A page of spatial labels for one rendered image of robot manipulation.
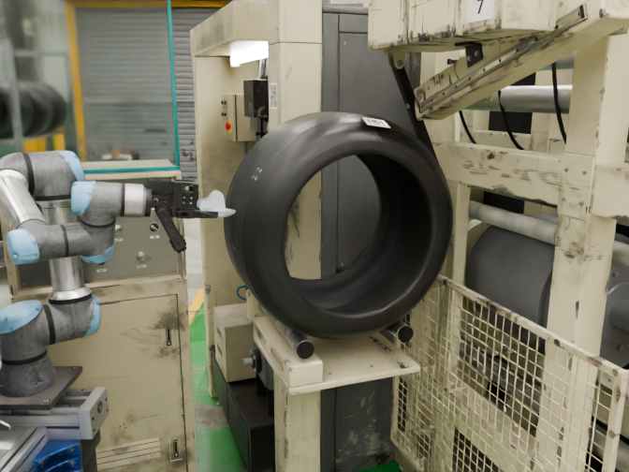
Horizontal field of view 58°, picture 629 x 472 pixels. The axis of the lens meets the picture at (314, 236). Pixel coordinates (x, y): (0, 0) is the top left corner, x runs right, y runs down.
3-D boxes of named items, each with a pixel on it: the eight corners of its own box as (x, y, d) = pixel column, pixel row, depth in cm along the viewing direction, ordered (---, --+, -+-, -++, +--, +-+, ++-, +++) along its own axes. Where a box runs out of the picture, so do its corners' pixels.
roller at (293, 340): (276, 298, 174) (271, 312, 174) (262, 295, 172) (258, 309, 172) (316, 344, 142) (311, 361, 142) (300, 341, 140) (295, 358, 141)
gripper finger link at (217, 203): (240, 194, 135) (200, 191, 131) (238, 218, 136) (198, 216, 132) (237, 192, 137) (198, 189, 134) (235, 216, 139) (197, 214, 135)
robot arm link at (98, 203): (72, 206, 130) (72, 172, 126) (123, 208, 134) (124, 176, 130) (70, 225, 124) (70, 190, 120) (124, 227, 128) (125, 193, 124)
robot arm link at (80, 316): (42, 340, 168) (16, 152, 158) (95, 328, 177) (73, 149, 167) (51, 350, 158) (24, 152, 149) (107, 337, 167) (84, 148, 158)
